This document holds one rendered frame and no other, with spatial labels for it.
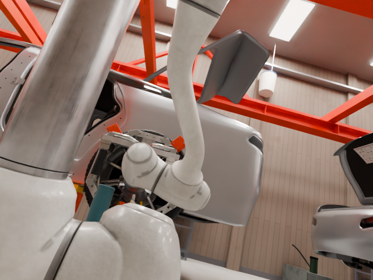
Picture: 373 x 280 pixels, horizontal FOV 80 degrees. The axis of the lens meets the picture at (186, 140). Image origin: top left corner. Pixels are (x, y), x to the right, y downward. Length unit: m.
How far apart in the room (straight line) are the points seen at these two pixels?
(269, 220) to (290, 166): 1.60
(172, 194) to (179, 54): 0.38
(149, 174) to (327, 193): 6.70
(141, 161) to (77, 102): 0.32
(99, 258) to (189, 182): 0.36
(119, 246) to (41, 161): 0.16
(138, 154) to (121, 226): 0.32
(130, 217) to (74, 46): 0.26
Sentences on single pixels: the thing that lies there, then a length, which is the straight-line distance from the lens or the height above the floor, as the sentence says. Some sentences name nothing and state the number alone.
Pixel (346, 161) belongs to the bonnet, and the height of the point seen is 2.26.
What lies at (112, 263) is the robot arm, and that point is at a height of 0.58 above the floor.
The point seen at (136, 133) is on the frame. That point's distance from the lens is 1.43.
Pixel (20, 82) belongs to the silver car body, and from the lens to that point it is 2.50.
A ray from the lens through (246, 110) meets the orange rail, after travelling 4.56.
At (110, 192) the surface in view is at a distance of 1.25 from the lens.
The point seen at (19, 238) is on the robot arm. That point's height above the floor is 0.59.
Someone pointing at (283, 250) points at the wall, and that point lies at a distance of 6.41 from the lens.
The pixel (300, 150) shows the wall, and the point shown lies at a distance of 7.06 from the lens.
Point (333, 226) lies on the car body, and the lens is 3.44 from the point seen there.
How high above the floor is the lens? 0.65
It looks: 20 degrees up
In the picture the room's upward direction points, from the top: 15 degrees clockwise
